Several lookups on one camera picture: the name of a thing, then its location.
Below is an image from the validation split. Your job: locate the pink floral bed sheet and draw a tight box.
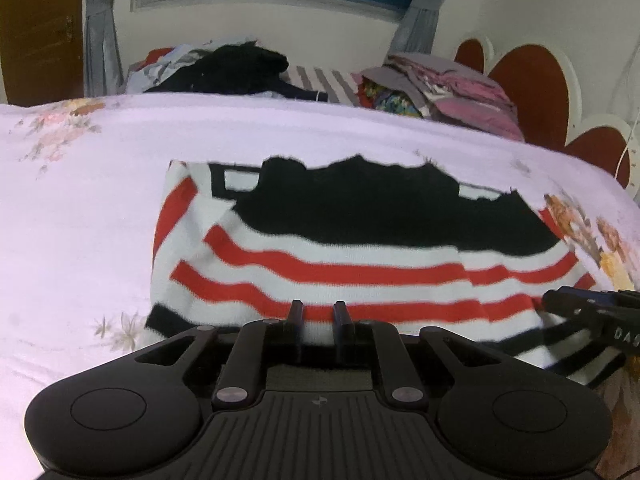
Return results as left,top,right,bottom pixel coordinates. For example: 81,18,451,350
1,94,639,479

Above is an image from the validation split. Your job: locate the folded pink grey bedding stack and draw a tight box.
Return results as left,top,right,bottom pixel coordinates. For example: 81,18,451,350
357,52,524,142

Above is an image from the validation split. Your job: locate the striped knit child sweater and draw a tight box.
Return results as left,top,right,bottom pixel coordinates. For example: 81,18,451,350
141,156,625,387

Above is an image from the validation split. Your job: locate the brown wooden door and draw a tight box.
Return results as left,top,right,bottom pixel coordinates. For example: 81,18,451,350
1,0,84,106

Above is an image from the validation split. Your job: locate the red white scalloped headboard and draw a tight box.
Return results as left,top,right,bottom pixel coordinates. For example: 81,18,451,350
454,35,630,188

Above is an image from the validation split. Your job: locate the grey curtain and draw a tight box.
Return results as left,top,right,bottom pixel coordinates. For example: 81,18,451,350
391,0,483,59
84,0,122,98

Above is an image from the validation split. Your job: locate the right grey curtain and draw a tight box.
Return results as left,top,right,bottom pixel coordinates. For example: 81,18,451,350
391,0,483,59

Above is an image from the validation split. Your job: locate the grey striped mattress cloth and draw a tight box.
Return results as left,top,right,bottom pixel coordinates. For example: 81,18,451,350
282,65,361,107

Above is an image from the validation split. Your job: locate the black clothes pile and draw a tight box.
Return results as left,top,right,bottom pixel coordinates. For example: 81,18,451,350
145,42,329,102

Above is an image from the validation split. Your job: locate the left grey curtain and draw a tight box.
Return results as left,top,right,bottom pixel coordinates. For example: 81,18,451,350
84,0,122,98

